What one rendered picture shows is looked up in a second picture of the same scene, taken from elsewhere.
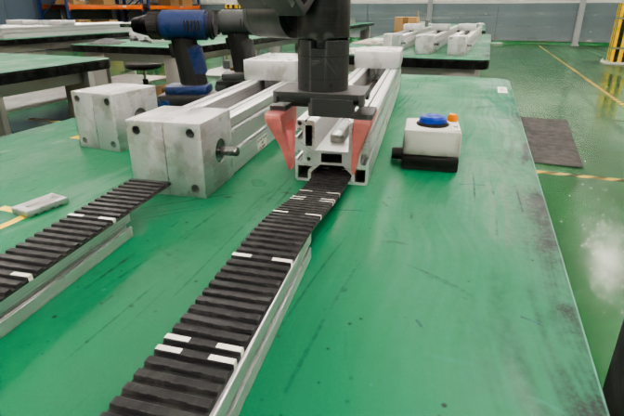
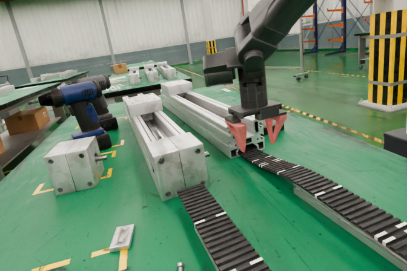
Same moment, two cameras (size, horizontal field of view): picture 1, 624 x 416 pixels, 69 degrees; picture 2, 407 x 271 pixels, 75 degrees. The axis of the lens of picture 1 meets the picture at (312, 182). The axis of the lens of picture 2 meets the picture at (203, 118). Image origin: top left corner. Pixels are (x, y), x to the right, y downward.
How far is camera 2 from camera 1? 0.40 m
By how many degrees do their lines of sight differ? 30
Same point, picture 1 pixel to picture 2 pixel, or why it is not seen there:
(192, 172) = (200, 173)
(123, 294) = (278, 247)
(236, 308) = (367, 212)
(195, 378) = not seen: outside the picture
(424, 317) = (386, 185)
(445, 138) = not seen: hidden behind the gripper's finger
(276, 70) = (149, 106)
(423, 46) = (153, 78)
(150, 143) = (172, 166)
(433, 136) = not seen: hidden behind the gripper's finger
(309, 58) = (255, 91)
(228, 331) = (384, 221)
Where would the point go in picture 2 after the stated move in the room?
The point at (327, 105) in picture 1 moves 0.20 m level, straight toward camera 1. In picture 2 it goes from (268, 112) to (367, 131)
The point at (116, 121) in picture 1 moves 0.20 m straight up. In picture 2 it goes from (91, 166) to (66, 78)
